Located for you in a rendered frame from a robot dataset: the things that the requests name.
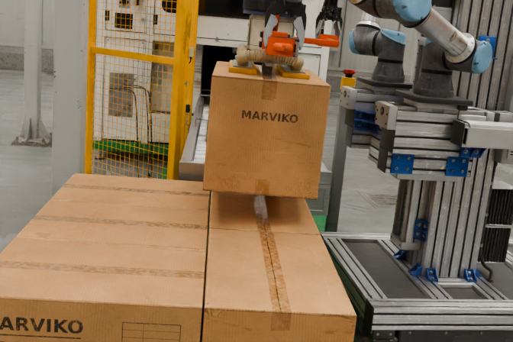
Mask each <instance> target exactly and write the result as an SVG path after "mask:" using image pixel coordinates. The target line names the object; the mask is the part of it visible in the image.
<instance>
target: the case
mask: <svg viewBox="0 0 513 342"><path fill-rule="evenodd" d="M254 65H255V64H254ZM255 67H256V75H251V74H243V73H229V72H228V68H229V62H222V61H217V62H216V65H215V69H214V71H213V73H212V76H211V94H210V103H209V113H208V132H207V141H206V151H205V170H204V179H203V190H204V191H214V192H232V193H241V194H251V195H269V196H279V197H288V198H306V199H318V188H319V182H320V175H321V163H322V157H323V150H324V138H325V131H326V125H327V113H328V106H329V100H330V93H331V86H330V85H329V84H327V83H326V82H325V81H324V80H323V79H321V78H320V77H318V76H317V75H316V74H314V73H313V72H312V71H311V70H309V69H304V71H306V73H307V74H309V75H310V79H309V80H308V79H292V78H284V77H281V75H280V74H279V72H278V71H277V69H276V66H273V71H272V72H271V73H268V72H262V65H255Z"/></svg>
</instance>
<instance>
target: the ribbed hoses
mask: <svg viewBox="0 0 513 342"><path fill-rule="evenodd" d="M247 49H248V47H247V45H242V46H239V47H238V48H237V65H238V66H248V65H249V64H248V62H249V61H255V60H256V61H257V60H258V61H272V62H277V63H278V62H280V63H286V64H289V65H291V66H290V70H291V71H296V72H300V71H301V69H302V67H303V65H304V60H303V59H302V57H300V56H298V57H287V56H271V55H266V53H265V50H247Z"/></svg>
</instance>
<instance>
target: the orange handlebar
mask: <svg viewBox="0 0 513 342"><path fill-rule="evenodd" d="M339 43H340V41H338V40H333V39H330V38H327V39H326V40H323V39H315V38H307V37H305V41H304V44H317V45H325V46H332V47H339ZM273 49H274V50H277V51H284V52H290V51H292V50H293V46H292V45H291V44H281V43H274V44H273Z"/></svg>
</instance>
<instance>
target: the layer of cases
mask: <svg viewBox="0 0 513 342"><path fill-rule="evenodd" d="M209 202H210V191H204V190H203V182H195V181H183V180H171V179H149V178H138V177H126V176H104V175H92V174H81V173H74V174H73V175H72V176H71V177H70V179H69V180H68V181H67V182H66V183H65V184H64V185H63V186H62V187H61V188H60V190H59V191H58V192H57V193H56V194H55V195H54V196H53V197H52V198H51V200H49V202H48V203H46V204H45V206H44V207H42V209H41V210H40V211H39V212H38V213H37V214H36V215H35V216H34V217H33V218H32V220H31V221H30V222H29V223H28V224H27V225H26V226H25V227H24V228H23V229H22V231H21V232H20V233H19V234H18V235H17V236H16V237H15V238H14V239H13V240H12V242H11V243H10V244H9V245H8V246H7V247H6V248H5V249H4V250H3V251H2V252H1V253H0V342H200V338H201V342H353V339H354V333H355V327H356V321H357V314H356V312H355V311H354V309H353V306H352V304H351V302H350V299H349V297H348V295H347V292H346V290H345V288H344V286H343V283H342V282H341V280H340V277H339V275H338V273H337V270H336V268H335V266H334V263H333V261H332V259H331V257H330V254H329V253H328V251H327V248H326V246H325V244H324V241H323V239H322V237H321V235H320V232H319V230H318V228H317V225H316V223H315V221H314V218H313V217H312V215H311V212H310V210H309V208H308V206H307V203H306V201H305V199H304V198H288V197H279V196H269V195H251V194H241V193H232V192H214V191H211V202H210V212H209ZM208 213H209V223H208ZM207 237H208V244H207ZM206 248H207V255H206ZM205 261H206V265H205ZM204 284H205V288H204ZM203 295H204V301H203ZM202 307H203V313H202ZM201 328H202V336H201Z"/></svg>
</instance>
